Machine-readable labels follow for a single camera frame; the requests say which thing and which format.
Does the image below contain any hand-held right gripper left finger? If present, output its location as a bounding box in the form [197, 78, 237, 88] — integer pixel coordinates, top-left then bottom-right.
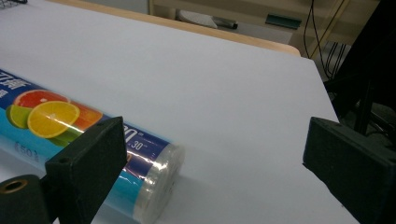
[45, 116, 128, 224]

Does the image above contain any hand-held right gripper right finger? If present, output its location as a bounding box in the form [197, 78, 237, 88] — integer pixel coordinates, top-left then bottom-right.
[303, 117, 396, 224]

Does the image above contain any blue plastic wrap roll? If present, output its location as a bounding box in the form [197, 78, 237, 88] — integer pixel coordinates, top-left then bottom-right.
[0, 68, 186, 224]

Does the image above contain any black metal stand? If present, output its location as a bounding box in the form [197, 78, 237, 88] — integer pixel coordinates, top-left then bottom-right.
[323, 0, 396, 150]

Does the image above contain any white table cover sheet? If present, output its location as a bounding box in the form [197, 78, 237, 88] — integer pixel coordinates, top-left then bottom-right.
[0, 0, 361, 224]

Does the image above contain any green flat object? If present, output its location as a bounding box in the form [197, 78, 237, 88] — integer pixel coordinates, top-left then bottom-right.
[265, 12, 303, 31]

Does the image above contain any light wooden shelf unit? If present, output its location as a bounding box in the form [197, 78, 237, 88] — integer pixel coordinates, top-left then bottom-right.
[148, 0, 381, 60]

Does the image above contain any grey white folded object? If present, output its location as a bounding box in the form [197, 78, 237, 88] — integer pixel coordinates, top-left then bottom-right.
[176, 8, 239, 30]

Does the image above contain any black cable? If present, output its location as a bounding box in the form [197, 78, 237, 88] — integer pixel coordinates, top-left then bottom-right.
[303, 0, 331, 78]

